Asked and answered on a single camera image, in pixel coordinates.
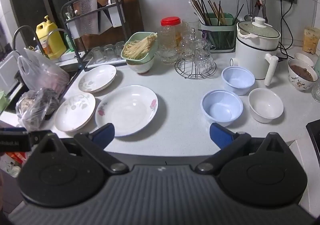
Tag pale dried noodles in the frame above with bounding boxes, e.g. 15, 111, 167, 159
123, 34, 158, 59

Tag yellow detergent bottle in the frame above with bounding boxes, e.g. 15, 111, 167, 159
36, 15, 67, 60

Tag clear cup tray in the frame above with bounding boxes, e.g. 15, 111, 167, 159
85, 45, 128, 66

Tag tall clear glass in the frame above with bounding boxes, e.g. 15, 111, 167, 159
182, 19, 200, 38

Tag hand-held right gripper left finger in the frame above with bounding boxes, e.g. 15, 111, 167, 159
34, 122, 129, 175

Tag green bottle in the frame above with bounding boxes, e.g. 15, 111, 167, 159
64, 32, 75, 52

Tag small white bowl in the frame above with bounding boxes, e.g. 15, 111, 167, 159
294, 53, 315, 68

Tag curved metal faucet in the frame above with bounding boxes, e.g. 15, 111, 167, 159
12, 26, 43, 54
46, 28, 75, 49

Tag white plate with grey flowers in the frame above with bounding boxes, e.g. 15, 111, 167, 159
78, 65, 117, 94
54, 93, 96, 132

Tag green plastic basket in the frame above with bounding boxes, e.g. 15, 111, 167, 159
121, 32, 159, 61

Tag pale green container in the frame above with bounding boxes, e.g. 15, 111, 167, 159
312, 55, 320, 79

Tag cream cardboard box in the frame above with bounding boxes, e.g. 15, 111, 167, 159
304, 27, 320, 54

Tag white bowl with red foot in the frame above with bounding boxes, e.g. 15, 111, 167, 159
126, 56, 155, 75

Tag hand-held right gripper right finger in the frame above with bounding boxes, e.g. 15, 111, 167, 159
194, 122, 292, 175

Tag dark metal knife rack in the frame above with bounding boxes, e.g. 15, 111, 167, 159
61, 0, 125, 52

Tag white electric cooking pot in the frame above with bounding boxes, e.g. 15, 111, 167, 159
230, 21, 282, 86

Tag black stove top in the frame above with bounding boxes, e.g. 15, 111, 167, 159
305, 119, 320, 156

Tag glass jar with red lid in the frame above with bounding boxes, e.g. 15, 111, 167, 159
160, 16, 182, 48

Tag plain white bowl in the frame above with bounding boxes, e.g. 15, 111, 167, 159
248, 88, 284, 123

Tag textured drinking glass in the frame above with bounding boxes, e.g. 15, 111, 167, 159
311, 79, 320, 103

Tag speckled grey pot lid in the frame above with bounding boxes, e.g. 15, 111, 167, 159
237, 16, 281, 41

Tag hammered steel cleaver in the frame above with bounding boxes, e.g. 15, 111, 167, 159
74, 0, 98, 36

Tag white plastic bag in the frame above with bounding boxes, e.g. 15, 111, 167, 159
17, 49, 70, 92

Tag floral bowl with brown food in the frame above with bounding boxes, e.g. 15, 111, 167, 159
287, 58, 318, 92

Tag green chopstick holder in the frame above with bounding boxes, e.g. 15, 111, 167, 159
199, 13, 238, 53

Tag round wire cup rack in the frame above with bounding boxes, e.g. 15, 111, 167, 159
174, 58, 217, 79

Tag clear plastic bag dark contents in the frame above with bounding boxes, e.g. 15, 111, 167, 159
15, 88, 60, 132

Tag light blue plastic bowl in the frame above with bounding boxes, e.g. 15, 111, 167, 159
221, 66, 256, 96
201, 89, 244, 127

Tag cut glass cup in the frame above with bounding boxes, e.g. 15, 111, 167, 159
194, 40, 216, 70
179, 31, 198, 57

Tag clear plastic bags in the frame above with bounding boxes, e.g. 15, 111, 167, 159
0, 49, 84, 118

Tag small clear glass cup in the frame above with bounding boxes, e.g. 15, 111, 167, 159
103, 44, 115, 59
91, 46, 103, 61
115, 41, 125, 56

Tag dark wooden cutting board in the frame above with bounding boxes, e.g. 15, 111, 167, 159
75, 0, 145, 52

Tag bundle of chopsticks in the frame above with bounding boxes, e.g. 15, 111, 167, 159
189, 0, 244, 26

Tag white plate with pink flowers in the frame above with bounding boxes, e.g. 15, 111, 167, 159
94, 85, 159, 137

